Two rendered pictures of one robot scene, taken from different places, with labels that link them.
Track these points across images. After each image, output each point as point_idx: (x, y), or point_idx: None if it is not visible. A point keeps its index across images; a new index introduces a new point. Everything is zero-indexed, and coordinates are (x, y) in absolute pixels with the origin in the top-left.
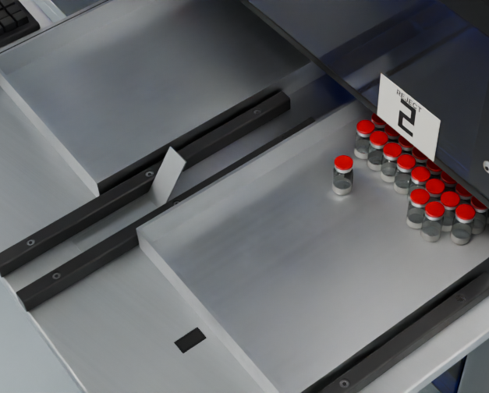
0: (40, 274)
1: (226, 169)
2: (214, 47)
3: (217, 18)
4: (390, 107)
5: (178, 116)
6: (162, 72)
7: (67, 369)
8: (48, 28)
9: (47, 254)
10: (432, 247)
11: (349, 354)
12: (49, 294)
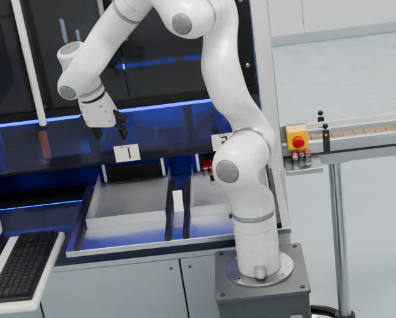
0: (178, 234)
1: (186, 194)
2: (133, 189)
3: (122, 186)
4: (217, 144)
5: (152, 200)
6: (130, 199)
7: (216, 236)
8: (79, 215)
9: (172, 231)
10: None
11: (268, 187)
12: (189, 231)
